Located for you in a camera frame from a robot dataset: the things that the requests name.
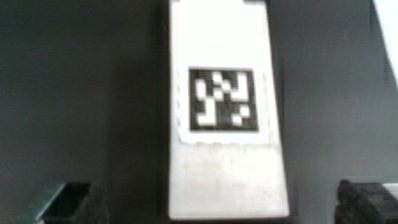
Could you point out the white marker sheet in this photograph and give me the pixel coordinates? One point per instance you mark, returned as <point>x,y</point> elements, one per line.
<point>385,8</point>

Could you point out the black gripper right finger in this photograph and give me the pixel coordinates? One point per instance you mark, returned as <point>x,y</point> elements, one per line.
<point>366,203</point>

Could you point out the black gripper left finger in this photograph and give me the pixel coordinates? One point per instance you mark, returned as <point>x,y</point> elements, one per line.
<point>69,203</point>

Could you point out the white table leg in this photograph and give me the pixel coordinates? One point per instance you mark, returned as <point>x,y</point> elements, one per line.
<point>226,179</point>

